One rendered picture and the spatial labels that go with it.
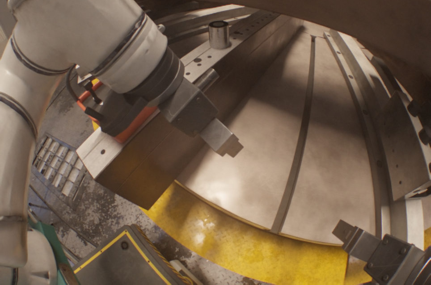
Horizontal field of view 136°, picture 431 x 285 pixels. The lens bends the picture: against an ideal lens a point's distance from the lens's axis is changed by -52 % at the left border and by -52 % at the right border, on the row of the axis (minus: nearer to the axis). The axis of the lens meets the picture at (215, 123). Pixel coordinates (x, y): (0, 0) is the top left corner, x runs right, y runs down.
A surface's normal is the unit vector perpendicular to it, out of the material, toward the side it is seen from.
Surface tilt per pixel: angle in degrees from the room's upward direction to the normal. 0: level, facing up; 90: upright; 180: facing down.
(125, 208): 0
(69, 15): 86
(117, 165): 90
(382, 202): 0
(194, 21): 72
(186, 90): 24
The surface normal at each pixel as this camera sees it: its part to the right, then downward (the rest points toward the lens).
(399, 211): -0.94, -0.33
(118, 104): -0.44, -0.41
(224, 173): -0.06, -0.60
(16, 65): 0.25, 0.56
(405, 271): -0.20, -0.23
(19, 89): 0.85, -0.51
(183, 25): 0.48, 0.44
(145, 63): 0.69, 0.41
